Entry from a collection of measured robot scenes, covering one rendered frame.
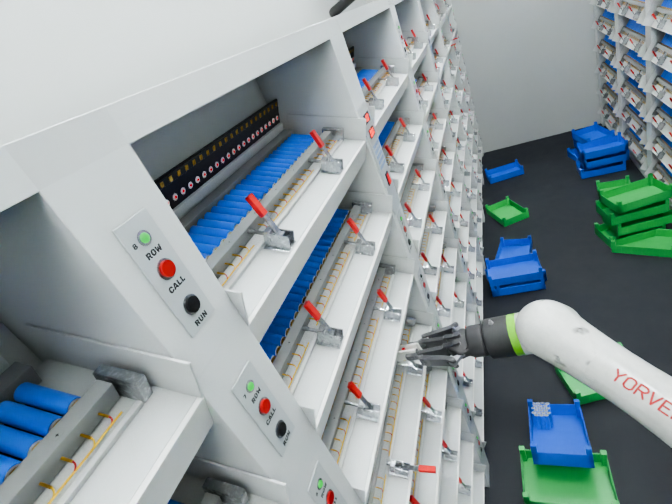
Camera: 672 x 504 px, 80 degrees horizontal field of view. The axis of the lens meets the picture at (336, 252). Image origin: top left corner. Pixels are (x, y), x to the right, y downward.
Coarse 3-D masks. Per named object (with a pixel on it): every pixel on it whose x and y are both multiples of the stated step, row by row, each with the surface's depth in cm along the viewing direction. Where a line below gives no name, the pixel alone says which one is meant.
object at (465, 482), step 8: (464, 432) 145; (464, 440) 147; (472, 440) 146; (464, 448) 145; (472, 448) 145; (464, 456) 143; (472, 456) 142; (464, 464) 140; (472, 464) 140; (464, 472) 138; (472, 472) 138; (464, 480) 136; (472, 480) 136; (464, 488) 132; (472, 488) 134; (464, 496) 132; (472, 496) 132
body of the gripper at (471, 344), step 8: (464, 328) 98; (472, 328) 92; (480, 328) 92; (464, 336) 95; (472, 336) 91; (480, 336) 90; (464, 344) 93; (472, 344) 91; (480, 344) 90; (456, 352) 93; (464, 352) 92; (472, 352) 91; (480, 352) 90
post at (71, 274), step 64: (64, 128) 30; (64, 192) 30; (128, 192) 34; (0, 256) 34; (64, 256) 32; (128, 256) 33; (192, 256) 40; (0, 320) 41; (64, 320) 37; (128, 320) 34; (256, 448) 43; (320, 448) 55
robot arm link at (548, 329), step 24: (528, 312) 73; (552, 312) 71; (528, 336) 72; (552, 336) 70; (576, 336) 68; (600, 336) 68; (552, 360) 71; (576, 360) 68; (600, 360) 66; (624, 360) 65; (600, 384) 66; (624, 384) 64; (648, 384) 62; (624, 408) 65; (648, 408) 62
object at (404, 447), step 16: (416, 320) 120; (432, 320) 118; (416, 336) 116; (400, 368) 107; (416, 384) 103; (416, 400) 99; (400, 416) 96; (416, 416) 96; (400, 432) 93; (416, 432) 92; (384, 448) 90; (400, 448) 90; (384, 464) 87; (400, 480) 84; (384, 496) 82; (400, 496) 81
